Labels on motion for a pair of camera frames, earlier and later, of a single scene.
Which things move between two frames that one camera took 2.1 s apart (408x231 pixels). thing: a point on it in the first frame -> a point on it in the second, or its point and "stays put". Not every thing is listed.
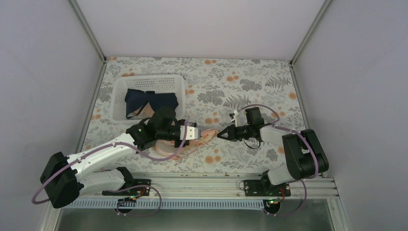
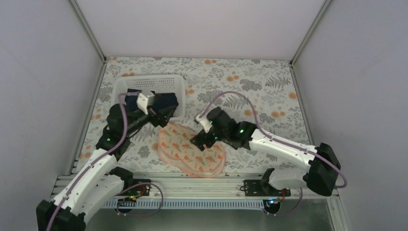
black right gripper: (232, 133) -> (199, 143)
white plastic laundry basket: (168, 83) stays put
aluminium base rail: (219, 186) stays put
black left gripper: (178, 145) -> (161, 121)
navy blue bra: (135, 100) stays put
